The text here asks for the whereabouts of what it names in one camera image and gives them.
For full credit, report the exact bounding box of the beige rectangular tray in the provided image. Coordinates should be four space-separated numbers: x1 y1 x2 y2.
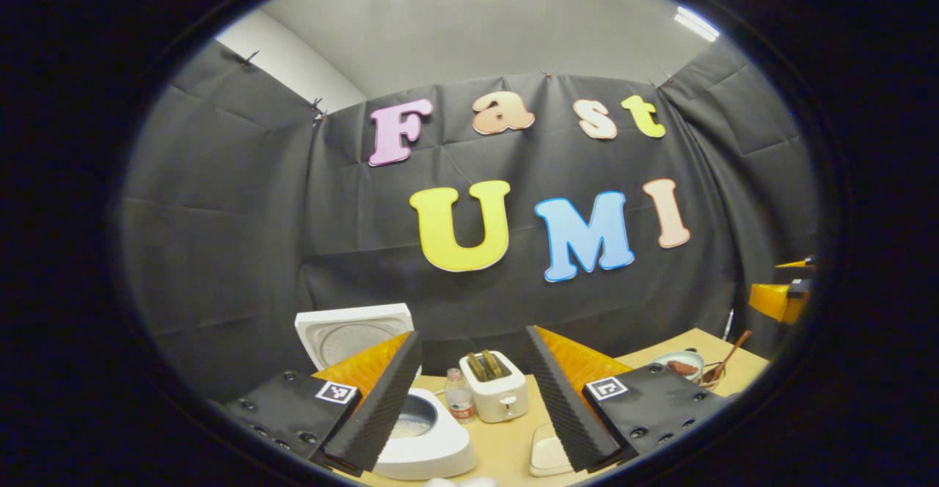
530 422 577 477

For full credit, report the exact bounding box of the small ceiling light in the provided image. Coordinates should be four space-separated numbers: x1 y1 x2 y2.
673 6 721 42

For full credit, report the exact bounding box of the clear plastic bottle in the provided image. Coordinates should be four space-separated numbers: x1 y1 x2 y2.
445 367 476 425

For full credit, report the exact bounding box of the white rice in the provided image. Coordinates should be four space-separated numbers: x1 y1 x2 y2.
392 414 435 439

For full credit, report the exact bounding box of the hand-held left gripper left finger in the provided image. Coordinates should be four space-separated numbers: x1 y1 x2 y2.
213 331 424 475

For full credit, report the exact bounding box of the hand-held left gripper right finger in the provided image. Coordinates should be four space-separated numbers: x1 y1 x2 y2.
525 324 734 473

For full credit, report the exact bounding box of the wooden spoon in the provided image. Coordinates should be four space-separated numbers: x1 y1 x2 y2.
703 329 753 386

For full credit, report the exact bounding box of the white toaster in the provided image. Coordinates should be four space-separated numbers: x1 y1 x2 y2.
459 350 529 424

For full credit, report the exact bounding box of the white rice cooker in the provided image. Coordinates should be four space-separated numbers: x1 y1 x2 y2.
295 303 478 480

